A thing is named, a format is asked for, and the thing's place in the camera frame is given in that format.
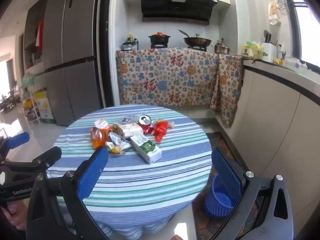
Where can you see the condiment bottle rack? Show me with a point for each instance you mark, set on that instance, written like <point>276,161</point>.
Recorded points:
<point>130,43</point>

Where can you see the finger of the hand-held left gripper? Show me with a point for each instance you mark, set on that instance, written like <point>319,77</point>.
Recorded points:
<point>46,158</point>
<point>17,140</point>

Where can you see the crushed red drink can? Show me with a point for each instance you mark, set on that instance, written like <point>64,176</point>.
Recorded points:
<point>146,125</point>

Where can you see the clear plastic box cartoon lid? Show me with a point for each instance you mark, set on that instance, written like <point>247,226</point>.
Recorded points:
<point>128,119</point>

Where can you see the yellow green plastic container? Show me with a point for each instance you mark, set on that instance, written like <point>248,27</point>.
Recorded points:
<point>252,50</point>

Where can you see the hanging printed bag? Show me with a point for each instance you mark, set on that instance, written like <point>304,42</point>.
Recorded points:
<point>274,11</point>

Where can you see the white snack bar packet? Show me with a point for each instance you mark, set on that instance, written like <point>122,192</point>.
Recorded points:
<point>131,130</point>

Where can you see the black clay pot orange lid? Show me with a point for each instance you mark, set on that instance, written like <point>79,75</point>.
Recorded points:
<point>159,39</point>

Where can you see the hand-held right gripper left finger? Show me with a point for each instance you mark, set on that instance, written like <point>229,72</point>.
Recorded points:
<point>92,173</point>

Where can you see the narrow printed blanket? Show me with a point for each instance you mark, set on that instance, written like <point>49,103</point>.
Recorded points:
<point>227,90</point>

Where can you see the kitchen window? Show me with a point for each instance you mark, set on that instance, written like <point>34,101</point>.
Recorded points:
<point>308,30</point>

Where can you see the grey refrigerator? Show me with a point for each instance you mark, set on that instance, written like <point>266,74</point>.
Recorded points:
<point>72,55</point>

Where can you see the white shelf rack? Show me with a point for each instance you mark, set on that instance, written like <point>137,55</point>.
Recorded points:
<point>32,97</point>

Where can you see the brown green wrapper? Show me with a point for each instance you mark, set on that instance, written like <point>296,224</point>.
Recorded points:
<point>117,129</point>

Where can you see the white green milk carton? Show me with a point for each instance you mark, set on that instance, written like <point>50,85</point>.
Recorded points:
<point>147,150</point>

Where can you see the blue plastic basket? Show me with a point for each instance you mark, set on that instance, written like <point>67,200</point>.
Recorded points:
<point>220,205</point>

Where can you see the patterned blanket covered chair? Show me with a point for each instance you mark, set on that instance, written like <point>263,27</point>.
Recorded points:
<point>165,80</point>

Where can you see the yellow white cardboard box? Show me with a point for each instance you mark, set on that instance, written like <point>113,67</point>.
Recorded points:
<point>43,105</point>

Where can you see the person's left hand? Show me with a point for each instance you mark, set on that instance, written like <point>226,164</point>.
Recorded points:
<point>16,215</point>

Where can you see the wok with glass lid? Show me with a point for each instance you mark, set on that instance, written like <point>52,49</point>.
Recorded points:
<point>197,40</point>

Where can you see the white kitchen counter cabinet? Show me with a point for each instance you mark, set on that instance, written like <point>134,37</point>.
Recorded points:
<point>280,120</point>

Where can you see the black range hood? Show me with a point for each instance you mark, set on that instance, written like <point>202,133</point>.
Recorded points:
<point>177,8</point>

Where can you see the yellow flower print wrapper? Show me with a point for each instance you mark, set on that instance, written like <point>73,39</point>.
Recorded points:
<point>115,150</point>

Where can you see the orange white plastic bag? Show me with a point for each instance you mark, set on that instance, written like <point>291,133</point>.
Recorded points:
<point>98,138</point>

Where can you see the steel pot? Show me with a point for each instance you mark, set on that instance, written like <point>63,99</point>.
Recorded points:
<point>222,49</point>

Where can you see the white folded paper packet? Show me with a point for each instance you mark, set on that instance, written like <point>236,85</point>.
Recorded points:
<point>100,123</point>

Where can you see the grey wall shelf unit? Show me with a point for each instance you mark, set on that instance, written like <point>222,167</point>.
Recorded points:
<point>32,35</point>

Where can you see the red snack wrapper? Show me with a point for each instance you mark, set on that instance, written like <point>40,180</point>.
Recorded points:
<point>161,129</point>

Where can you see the white utensil holder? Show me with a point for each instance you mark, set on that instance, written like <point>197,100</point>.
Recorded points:
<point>269,51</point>

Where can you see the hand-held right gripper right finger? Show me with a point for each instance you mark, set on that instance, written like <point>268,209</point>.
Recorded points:
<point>226,175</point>

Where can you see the silver foil wrapper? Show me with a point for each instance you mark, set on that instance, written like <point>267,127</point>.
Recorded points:
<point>117,139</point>

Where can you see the round table with striped tablecloth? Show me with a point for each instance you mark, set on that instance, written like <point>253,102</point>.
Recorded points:
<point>140,180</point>

